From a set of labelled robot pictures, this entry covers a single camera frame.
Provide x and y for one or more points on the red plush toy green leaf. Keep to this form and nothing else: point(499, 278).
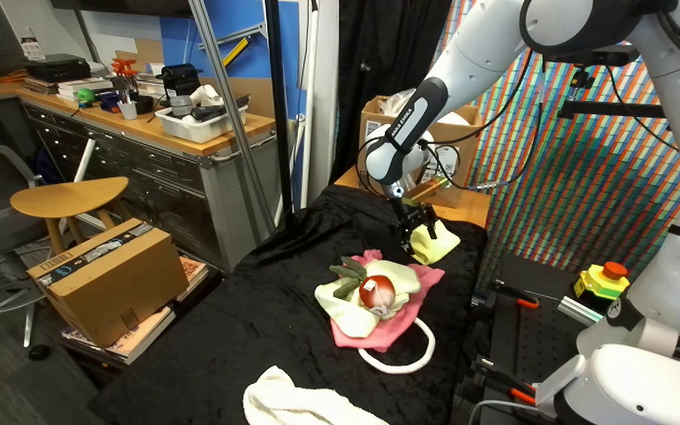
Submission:
point(375, 294)

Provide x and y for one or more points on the black camera boom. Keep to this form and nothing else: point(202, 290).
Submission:
point(615, 110)

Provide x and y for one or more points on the orange wooden board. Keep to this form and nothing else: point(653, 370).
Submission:
point(471, 208)

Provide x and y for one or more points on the black curtain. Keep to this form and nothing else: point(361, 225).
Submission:
point(387, 47)

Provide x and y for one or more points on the tall metal stand pole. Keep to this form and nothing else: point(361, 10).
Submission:
point(225, 101)

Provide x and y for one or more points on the blue wall panel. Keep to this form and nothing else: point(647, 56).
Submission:
point(230, 23)

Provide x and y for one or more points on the wood top workbench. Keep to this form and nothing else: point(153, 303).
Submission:
point(118, 157)

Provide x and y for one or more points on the yellow emergency stop button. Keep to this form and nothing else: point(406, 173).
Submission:
point(603, 281)

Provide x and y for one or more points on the pale yellow cloth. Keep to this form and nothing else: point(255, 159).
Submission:
point(437, 244)

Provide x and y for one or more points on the black stereo camera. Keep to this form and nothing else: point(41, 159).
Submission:
point(603, 60)

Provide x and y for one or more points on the large labelled cardboard box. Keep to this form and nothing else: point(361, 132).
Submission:
point(461, 149)

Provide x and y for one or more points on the black vertical pole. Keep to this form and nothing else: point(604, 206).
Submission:
point(280, 101)

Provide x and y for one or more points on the cardboard box black tape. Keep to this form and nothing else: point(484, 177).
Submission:
point(111, 275)

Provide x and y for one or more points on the pink cloth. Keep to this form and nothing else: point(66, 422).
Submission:
point(389, 330)

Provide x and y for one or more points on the round wooden stool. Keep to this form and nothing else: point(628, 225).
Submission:
point(68, 197)

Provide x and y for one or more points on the silver metal bar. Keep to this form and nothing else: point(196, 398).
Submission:
point(578, 309)

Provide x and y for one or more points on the black tablecloth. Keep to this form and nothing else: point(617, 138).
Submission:
point(261, 314)

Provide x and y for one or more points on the black breadboard plate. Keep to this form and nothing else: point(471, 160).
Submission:
point(519, 346)

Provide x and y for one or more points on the light green towel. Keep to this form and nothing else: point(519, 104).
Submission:
point(341, 303)

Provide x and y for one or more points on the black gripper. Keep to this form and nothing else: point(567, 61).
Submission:
point(404, 208)

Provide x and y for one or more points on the white plastic bin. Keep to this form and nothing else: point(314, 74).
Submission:
point(198, 126)

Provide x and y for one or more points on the rainbow striped backdrop panel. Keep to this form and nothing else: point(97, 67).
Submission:
point(584, 197)

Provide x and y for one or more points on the white towel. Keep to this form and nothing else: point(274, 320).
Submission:
point(300, 402)

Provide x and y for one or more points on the black benchtop device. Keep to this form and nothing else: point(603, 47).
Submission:
point(181, 80)

